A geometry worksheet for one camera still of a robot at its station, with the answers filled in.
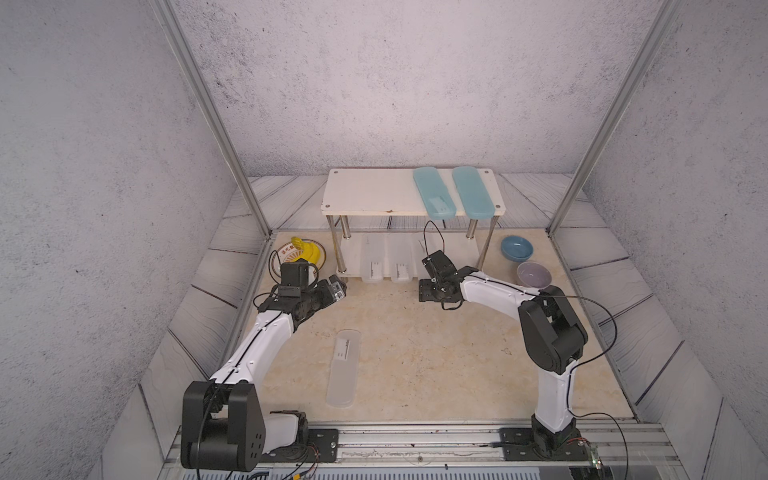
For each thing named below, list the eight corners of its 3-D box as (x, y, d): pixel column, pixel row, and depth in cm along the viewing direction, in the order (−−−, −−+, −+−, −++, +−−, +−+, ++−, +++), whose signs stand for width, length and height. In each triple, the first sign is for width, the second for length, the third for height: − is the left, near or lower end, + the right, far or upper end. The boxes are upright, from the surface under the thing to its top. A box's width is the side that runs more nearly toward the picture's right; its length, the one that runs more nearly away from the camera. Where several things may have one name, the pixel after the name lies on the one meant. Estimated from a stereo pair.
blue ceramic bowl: (503, 261, 113) (506, 255, 110) (497, 242, 120) (500, 235, 117) (533, 261, 113) (536, 255, 110) (525, 242, 120) (528, 235, 117)
